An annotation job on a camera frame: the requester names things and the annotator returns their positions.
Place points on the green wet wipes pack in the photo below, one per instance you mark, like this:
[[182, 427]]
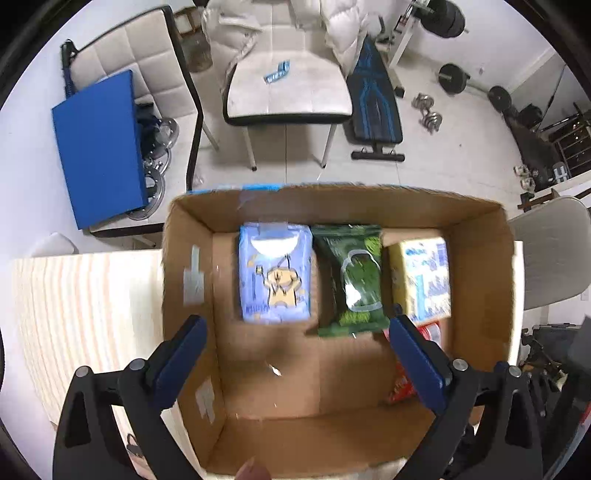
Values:
[[353, 281]]

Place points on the blue wrapper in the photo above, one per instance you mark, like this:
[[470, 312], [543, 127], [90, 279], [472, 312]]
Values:
[[277, 73]]

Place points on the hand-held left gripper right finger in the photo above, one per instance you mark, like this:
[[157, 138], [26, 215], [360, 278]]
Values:
[[418, 362]]

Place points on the white puffer jacket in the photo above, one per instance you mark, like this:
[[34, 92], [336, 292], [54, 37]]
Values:
[[339, 27]]

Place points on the chrome weight plates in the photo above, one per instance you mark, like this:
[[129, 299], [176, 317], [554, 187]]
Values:
[[156, 157]]

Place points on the dark wooden shelf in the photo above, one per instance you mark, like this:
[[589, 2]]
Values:
[[572, 141]]

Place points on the black barbell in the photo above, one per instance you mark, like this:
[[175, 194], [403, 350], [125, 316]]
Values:
[[475, 85]]

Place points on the black weight plate stack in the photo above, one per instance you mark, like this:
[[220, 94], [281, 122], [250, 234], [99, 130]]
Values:
[[445, 18]]

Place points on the grey plastic chair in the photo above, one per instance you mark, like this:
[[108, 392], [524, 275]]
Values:
[[551, 251]]

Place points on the beige chair with black frame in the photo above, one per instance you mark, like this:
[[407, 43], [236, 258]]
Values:
[[138, 60]]

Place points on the black and blue weight bench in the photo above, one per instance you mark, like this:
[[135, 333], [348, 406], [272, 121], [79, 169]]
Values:
[[374, 101]]

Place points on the yellow and blue tissue pack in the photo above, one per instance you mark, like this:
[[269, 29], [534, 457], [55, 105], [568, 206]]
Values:
[[422, 279]]

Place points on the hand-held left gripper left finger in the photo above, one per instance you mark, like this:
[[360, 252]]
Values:
[[180, 357]]

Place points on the chrome dumbbell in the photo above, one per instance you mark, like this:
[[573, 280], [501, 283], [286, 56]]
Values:
[[428, 113]]

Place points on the blue board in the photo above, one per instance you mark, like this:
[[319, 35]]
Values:
[[94, 147]]

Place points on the blue cartoon tissue pack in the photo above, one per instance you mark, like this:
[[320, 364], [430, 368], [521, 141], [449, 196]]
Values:
[[275, 272]]

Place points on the white weight rack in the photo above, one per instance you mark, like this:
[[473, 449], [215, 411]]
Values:
[[406, 32]]

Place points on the beige padded chair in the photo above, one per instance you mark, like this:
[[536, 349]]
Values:
[[286, 90]]

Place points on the red snack packet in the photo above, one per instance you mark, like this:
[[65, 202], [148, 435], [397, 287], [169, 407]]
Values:
[[411, 374]]

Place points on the cardboard box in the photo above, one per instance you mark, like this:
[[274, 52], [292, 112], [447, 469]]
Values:
[[332, 318]]

